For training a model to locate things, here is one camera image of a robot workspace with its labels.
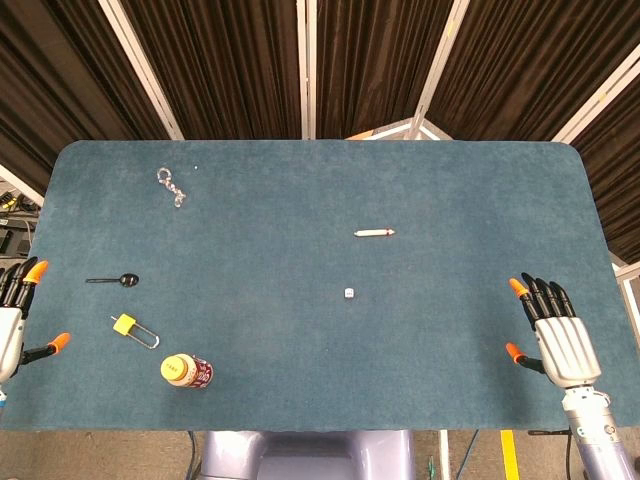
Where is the blue floor cable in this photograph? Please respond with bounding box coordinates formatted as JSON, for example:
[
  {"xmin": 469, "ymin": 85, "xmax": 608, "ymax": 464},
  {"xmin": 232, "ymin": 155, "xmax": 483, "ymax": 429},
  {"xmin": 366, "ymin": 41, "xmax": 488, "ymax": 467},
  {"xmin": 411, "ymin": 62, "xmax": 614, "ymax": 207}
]
[{"xmin": 458, "ymin": 429, "xmax": 480, "ymax": 480}]

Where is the blue carpet table mat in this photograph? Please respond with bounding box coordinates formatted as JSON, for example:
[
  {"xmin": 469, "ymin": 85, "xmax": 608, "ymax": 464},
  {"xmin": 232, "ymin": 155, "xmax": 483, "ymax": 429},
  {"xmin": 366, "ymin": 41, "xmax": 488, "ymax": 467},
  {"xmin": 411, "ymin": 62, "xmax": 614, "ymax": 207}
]
[{"xmin": 0, "ymin": 139, "xmax": 640, "ymax": 433}]

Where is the dark cable beside torso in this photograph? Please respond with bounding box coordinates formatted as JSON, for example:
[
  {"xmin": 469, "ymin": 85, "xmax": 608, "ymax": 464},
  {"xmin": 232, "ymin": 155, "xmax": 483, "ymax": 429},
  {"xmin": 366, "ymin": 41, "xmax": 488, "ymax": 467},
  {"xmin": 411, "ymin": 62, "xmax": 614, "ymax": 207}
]
[{"xmin": 184, "ymin": 430, "xmax": 202, "ymax": 480}]

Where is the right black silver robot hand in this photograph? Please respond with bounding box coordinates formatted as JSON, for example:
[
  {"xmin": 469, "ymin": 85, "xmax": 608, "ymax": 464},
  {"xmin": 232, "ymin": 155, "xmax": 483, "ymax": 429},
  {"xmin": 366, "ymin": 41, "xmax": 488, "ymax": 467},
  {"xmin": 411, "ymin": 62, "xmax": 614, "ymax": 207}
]
[{"xmin": 505, "ymin": 272, "xmax": 603, "ymax": 390}]

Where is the yellow padlock long shackle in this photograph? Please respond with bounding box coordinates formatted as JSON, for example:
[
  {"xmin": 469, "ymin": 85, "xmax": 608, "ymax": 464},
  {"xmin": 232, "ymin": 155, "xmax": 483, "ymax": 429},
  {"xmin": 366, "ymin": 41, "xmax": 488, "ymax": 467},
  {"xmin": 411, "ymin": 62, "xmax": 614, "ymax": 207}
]
[{"xmin": 110, "ymin": 313, "xmax": 161, "ymax": 351}]

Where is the black plastic spoon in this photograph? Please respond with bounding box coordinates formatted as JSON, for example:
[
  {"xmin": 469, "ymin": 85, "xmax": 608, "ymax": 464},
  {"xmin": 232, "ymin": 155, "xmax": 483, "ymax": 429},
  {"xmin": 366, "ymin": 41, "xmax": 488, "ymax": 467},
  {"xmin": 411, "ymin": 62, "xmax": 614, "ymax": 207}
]
[{"xmin": 84, "ymin": 272, "xmax": 141, "ymax": 289}]

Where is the white side frame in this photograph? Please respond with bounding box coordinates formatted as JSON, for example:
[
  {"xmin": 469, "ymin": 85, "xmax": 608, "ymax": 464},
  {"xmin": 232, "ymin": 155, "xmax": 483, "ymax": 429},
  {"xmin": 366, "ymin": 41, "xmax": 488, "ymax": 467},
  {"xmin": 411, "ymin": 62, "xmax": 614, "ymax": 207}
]
[{"xmin": 612, "ymin": 259, "xmax": 640, "ymax": 354}]

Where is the lilac robot torso base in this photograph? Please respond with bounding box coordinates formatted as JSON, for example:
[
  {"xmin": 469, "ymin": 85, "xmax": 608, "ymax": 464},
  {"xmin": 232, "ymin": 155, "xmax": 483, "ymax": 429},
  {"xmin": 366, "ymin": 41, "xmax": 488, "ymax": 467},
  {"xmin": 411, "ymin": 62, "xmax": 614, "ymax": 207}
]
[{"xmin": 198, "ymin": 429, "xmax": 417, "ymax": 480}]

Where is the dark brown pleated curtain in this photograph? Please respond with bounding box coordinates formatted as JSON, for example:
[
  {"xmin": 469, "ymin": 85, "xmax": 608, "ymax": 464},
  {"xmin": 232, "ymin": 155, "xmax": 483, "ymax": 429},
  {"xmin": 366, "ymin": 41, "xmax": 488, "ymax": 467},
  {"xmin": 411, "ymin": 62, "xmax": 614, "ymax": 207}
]
[
  {"xmin": 314, "ymin": 0, "xmax": 455, "ymax": 140},
  {"xmin": 427, "ymin": 0, "xmax": 640, "ymax": 142},
  {"xmin": 0, "ymin": 0, "xmax": 171, "ymax": 184},
  {"xmin": 118, "ymin": 0, "xmax": 305, "ymax": 141},
  {"xmin": 572, "ymin": 84, "xmax": 640, "ymax": 266}
]

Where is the red drink bottle yellow cap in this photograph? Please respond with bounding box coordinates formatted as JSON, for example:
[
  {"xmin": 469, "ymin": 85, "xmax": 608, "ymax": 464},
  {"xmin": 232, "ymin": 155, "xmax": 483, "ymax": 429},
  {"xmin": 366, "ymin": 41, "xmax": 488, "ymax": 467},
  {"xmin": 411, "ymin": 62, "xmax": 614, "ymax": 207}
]
[{"xmin": 159, "ymin": 352, "xmax": 215, "ymax": 391}]

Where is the white partition foot frame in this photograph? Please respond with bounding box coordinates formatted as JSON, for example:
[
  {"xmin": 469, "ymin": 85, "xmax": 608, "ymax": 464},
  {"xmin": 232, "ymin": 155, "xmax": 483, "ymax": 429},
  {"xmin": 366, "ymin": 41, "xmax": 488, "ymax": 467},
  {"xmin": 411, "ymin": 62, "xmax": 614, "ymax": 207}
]
[{"xmin": 344, "ymin": 115, "xmax": 454, "ymax": 142}]

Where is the black power strip clutter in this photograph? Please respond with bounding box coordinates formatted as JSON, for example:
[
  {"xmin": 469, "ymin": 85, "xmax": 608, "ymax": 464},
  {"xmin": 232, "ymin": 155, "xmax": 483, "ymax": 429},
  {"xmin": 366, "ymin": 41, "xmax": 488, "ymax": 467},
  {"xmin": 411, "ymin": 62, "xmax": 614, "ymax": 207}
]
[{"xmin": 0, "ymin": 182, "xmax": 44, "ymax": 274}]

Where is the white partition frame post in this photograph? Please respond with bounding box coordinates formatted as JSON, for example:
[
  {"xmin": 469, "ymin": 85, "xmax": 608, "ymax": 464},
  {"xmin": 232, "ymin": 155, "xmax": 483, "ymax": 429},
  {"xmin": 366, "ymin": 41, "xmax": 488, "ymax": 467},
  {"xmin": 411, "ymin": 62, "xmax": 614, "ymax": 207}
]
[
  {"xmin": 410, "ymin": 0, "xmax": 471, "ymax": 126},
  {"xmin": 97, "ymin": 0, "xmax": 185, "ymax": 141},
  {"xmin": 552, "ymin": 62, "xmax": 640, "ymax": 145},
  {"xmin": 296, "ymin": 0, "xmax": 318, "ymax": 141}
]

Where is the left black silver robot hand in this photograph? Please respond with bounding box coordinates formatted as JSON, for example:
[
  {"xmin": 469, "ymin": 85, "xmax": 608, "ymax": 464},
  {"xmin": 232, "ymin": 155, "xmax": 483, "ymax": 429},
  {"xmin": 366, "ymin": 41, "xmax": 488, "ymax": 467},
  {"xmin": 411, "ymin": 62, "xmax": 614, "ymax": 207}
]
[{"xmin": 0, "ymin": 257, "xmax": 72, "ymax": 384}]

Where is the clear crystal keychain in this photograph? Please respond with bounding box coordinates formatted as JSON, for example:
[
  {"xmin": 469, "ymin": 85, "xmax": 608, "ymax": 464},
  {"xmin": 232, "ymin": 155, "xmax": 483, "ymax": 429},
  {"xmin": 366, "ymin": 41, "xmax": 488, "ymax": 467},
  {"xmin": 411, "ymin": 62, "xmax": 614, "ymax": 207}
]
[{"xmin": 156, "ymin": 167, "xmax": 188, "ymax": 209}]

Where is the white table leg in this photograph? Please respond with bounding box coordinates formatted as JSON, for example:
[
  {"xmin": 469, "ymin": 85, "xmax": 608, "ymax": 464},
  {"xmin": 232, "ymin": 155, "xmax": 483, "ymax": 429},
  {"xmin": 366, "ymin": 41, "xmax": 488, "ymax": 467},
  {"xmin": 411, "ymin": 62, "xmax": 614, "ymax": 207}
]
[{"xmin": 438, "ymin": 429, "xmax": 451, "ymax": 480}]

